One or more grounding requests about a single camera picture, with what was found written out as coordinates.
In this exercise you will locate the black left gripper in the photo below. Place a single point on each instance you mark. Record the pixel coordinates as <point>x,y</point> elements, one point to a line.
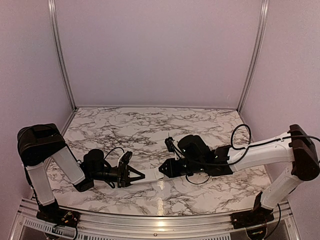
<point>126,179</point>

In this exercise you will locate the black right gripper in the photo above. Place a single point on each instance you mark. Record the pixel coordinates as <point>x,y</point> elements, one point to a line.
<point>171,172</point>

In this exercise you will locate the white remote control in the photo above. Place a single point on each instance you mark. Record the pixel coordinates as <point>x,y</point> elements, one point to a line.
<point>150,176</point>

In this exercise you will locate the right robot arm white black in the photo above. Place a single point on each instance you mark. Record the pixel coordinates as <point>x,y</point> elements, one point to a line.
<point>293,146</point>

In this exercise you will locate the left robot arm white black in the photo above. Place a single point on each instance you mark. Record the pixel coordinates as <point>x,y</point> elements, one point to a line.
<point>41,142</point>

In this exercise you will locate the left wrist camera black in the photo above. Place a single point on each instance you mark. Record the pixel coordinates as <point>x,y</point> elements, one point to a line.
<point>125,158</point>

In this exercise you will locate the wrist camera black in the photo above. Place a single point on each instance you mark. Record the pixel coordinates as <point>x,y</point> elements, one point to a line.
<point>125,158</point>
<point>169,142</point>

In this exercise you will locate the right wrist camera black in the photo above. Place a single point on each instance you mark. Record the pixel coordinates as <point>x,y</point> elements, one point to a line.
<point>169,142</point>

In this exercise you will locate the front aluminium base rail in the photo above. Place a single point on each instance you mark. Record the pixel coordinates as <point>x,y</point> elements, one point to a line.
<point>108,226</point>

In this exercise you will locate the left aluminium frame post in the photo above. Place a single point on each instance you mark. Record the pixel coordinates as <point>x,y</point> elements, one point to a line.
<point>59,51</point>

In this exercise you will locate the aluminium frame post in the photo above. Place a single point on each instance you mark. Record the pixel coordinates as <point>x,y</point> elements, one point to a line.
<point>59,51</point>
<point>262,22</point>

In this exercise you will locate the right aluminium frame post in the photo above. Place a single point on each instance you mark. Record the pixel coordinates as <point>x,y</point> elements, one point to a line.
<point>262,22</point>

